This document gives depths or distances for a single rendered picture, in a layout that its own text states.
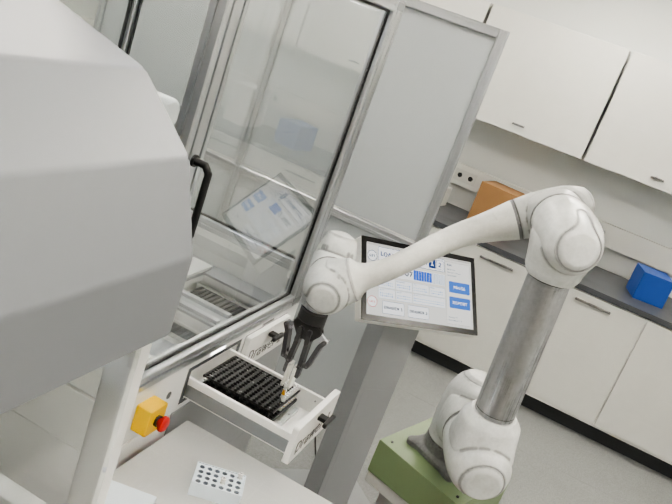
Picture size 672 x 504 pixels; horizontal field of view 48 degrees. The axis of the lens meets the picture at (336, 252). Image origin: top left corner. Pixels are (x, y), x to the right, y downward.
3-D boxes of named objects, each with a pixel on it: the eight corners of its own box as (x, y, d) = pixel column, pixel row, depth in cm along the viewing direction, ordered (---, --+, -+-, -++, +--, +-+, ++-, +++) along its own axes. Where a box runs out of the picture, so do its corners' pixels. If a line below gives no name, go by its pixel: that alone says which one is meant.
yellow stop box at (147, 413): (163, 428, 184) (171, 403, 182) (146, 439, 178) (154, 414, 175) (146, 418, 186) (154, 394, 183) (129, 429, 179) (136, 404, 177)
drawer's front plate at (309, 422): (328, 422, 217) (341, 390, 214) (286, 465, 191) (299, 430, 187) (323, 420, 218) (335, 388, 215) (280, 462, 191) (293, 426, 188)
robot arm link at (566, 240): (490, 465, 201) (503, 522, 181) (432, 450, 200) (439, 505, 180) (602, 201, 173) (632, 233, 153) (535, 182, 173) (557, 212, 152)
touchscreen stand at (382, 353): (396, 558, 301) (495, 338, 271) (295, 561, 280) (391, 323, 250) (348, 476, 342) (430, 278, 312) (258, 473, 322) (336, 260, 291)
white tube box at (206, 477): (242, 487, 186) (246, 475, 185) (237, 509, 178) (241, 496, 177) (193, 473, 185) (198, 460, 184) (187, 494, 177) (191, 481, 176)
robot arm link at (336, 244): (305, 274, 197) (299, 291, 184) (325, 220, 192) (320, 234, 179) (344, 288, 197) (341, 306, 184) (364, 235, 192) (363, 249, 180)
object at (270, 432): (322, 417, 216) (329, 399, 214) (284, 454, 192) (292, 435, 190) (208, 355, 227) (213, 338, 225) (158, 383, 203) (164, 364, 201)
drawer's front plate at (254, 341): (281, 343, 255) (291, 315, 252) (240, 370, 228) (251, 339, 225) (277, 341, 255) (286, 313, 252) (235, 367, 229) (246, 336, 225)
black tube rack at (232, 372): (293, 409, 214) (300, 389, 212) (265, 433, 198) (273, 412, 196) (228, 373, 220) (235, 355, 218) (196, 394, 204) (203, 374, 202)
